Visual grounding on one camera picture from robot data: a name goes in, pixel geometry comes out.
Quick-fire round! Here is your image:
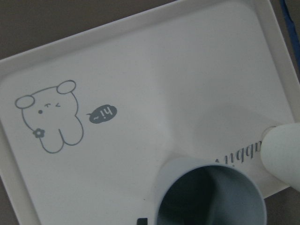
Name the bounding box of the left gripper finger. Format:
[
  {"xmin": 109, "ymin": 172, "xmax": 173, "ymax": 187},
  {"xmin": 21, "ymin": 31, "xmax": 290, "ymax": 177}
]
[{"xmin": 136, "ymin": 212, "xmax": 148, "ymax": 225}]

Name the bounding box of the grey plastic cup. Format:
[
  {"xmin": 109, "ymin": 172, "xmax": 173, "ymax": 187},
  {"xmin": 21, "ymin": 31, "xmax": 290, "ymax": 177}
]
[{"xmin": 153, "ymin": 157, "xmax": 267, "ymax": 225}]

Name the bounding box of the cream white plastic cup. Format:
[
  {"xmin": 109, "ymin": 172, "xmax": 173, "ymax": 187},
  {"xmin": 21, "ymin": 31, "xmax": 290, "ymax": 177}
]
[{"xmin": 261, "ymin": 123, "xmax": 300, "ymax": 191}]

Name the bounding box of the cream rabbit print tray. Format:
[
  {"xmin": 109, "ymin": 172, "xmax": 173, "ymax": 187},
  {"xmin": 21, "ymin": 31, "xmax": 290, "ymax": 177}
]
[{"xmin": 0, "ymin": 0, "xmax": 300, "ymax": 225}]

